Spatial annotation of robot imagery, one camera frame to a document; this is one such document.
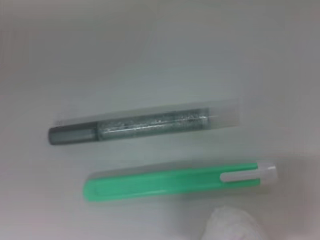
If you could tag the grey glitter pen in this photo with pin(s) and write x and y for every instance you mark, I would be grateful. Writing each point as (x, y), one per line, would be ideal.
(150, 125)

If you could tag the green pen with white clip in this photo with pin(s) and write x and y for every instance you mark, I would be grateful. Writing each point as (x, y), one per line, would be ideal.
(150, 185)

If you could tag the white paper ball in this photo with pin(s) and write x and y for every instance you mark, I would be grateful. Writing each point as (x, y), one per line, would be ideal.
(225, 222)

